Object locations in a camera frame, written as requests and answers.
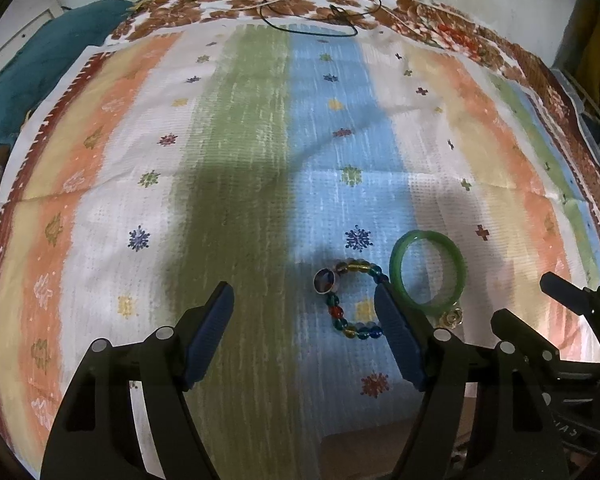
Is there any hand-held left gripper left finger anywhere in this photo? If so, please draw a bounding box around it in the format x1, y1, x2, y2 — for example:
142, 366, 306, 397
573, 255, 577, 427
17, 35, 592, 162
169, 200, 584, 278
40, 281, 236, 480

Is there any multicolour glass bead bracelet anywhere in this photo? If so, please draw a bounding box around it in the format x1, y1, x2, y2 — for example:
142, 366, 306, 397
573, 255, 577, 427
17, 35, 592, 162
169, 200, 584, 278
312, 257, 391, 342

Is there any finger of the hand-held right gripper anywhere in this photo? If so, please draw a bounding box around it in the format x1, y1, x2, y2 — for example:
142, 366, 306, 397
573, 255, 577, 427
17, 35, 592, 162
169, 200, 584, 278
491, 308, 564, 364
540, 272, 600, 321

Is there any striped colourful mat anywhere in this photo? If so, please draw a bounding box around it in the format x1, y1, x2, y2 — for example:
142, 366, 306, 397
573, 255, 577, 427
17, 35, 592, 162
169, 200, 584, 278
0, 15, 600, 480

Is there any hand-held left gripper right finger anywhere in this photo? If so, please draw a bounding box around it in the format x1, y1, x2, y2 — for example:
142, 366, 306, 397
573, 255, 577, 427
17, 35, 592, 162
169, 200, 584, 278
374, 282, 566, 480

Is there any teal pillow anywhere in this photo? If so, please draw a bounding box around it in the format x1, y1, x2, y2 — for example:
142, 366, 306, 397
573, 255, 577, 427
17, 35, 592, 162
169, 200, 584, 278
0, 0, 146, 153

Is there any white bed headboard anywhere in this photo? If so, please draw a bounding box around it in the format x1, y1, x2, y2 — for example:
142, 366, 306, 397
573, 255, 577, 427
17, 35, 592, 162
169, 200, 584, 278
0, 0, 66, 96

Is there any green jade bangle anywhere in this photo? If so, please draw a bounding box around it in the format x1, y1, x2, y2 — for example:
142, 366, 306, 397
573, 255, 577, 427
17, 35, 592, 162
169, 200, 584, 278
389, 230, 467, 317

